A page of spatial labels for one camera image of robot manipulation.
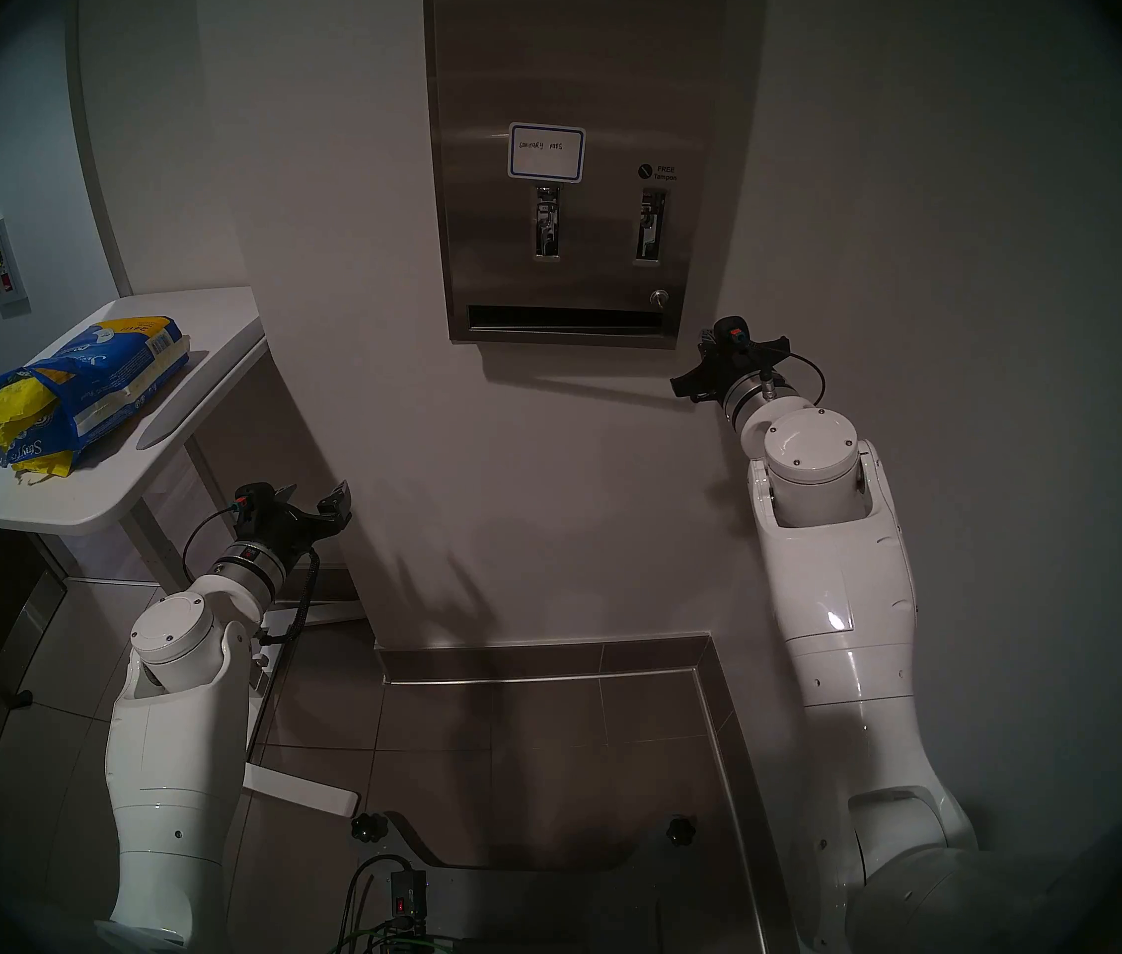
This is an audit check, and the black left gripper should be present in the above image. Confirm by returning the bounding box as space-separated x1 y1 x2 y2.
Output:
258 479 354 565

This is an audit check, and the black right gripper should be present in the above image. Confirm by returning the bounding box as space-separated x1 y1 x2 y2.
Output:
672 329 792 406

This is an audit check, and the stainless steel dispenser door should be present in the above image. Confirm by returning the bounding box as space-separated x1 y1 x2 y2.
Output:
425 0 729 350

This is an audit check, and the grey robot base platform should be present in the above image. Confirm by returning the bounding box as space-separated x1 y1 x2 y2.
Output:
352 811 765 954

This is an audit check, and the blue pad package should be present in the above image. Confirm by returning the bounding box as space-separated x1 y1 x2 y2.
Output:
0 315 192 478

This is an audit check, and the white overbed table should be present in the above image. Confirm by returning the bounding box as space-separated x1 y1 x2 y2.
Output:
0 286 368 820

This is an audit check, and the white handwritten label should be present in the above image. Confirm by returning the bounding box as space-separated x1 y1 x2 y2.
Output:
507 122 587 183

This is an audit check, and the black power box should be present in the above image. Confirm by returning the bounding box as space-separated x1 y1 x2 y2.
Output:
389 868 429 925

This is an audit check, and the thin black right camera cable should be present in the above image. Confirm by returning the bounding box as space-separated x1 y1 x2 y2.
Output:
764 351 827 408

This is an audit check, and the thin black camera cable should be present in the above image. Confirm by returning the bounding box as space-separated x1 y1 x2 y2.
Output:
181 503 246 585
764 351 827 408

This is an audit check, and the thick black coiled cable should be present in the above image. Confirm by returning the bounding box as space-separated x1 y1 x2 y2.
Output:
256 550 323 647

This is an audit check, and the thin black left camera cable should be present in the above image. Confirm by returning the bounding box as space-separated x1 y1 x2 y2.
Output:
181 503 246 585

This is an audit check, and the black base cable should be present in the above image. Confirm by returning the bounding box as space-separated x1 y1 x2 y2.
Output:
337 855 415 954

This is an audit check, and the wall fire extinguisher cabinet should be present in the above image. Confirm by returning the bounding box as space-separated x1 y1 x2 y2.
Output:
0 217 32 318

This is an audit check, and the green cable bundle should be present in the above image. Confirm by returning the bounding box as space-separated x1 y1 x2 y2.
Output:
330 917 467 954

